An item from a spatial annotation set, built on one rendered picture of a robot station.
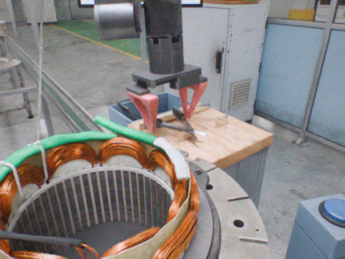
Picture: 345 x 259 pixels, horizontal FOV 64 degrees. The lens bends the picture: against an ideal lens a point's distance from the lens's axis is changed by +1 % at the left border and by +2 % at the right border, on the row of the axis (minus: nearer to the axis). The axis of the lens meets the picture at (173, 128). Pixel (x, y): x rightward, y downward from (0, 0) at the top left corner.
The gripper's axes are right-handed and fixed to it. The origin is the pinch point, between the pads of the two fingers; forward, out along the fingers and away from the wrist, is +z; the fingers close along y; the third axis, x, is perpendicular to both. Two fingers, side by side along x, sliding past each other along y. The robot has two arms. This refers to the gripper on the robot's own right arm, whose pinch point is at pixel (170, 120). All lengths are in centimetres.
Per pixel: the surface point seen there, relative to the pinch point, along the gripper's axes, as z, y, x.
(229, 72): 44, -159, -126
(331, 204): 5.9, -6.2, 26.1
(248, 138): 3.2, -9.3, 10.3
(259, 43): 24, -194, -123
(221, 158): 3.0, -0.8, 11.7
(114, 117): 3.4, 3.5, -16.4
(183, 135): 1.6, 0.3, 4.0
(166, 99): 3.9, -12.7, -18.5
